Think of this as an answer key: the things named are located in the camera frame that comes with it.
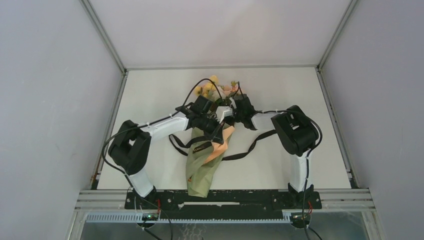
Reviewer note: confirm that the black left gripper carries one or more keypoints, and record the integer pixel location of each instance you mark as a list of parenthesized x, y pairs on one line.
[(216, 134)]

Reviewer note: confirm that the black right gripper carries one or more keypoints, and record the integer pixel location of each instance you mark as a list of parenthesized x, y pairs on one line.
[(234, 107)]

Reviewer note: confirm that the peach white fake flower bunch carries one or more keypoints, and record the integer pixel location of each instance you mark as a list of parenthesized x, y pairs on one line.
[(227, 93)]

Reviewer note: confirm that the orange wrapping paper sheet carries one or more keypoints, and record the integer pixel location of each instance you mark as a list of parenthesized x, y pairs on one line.
[(204, 158)]

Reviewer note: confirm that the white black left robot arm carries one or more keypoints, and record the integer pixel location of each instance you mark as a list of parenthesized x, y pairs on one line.
[(129, 148)]

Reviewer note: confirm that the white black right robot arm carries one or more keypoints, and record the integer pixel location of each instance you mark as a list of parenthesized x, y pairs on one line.
[(298, 134)]

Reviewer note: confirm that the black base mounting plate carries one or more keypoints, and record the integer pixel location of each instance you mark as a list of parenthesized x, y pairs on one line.
[(225, 203)]

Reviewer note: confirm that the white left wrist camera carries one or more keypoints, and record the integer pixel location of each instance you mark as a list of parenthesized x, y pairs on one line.
[(224, 115)]

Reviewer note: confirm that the aluminium front frame rail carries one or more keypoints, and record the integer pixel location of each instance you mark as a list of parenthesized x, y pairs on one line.
[(327, 200)]

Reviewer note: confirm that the white cable duct strip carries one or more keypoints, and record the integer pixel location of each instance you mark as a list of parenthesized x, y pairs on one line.
[(128, 217)]

